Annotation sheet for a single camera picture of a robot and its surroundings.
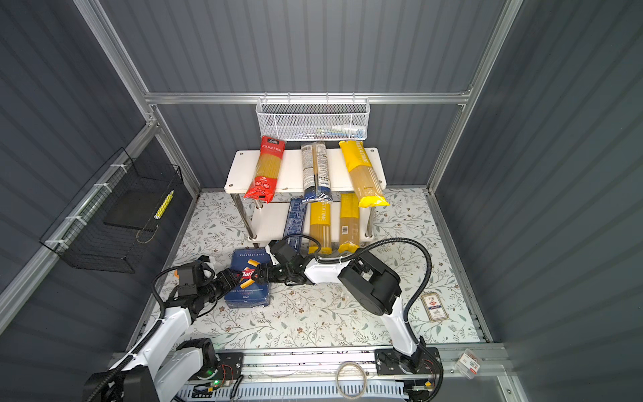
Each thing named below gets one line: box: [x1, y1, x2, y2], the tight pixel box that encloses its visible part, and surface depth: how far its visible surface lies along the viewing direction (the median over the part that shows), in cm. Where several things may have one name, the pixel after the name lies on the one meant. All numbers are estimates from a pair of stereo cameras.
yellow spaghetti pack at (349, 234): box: [338, 192, 361, 253], surface depth 97 cm
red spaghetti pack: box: [244, 135, 287, 203], surface depth 78 cm
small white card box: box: [420, 293, 449, 322], surface depth 84 cm
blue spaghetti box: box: [282, 195, 308, 254], surface depth 98 cm
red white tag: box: [455, 348, 482, 380], surface depth 74 cm
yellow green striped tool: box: [154, 189, 175, 221], surface depth 79 cm
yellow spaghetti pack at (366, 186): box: [339, 140, 391, 208], surface depth 75 cm
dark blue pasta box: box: [224, 247, 271, 310], surface depth 85 cm
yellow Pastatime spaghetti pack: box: [308, 201, 333, 255], surface depth 100 cm
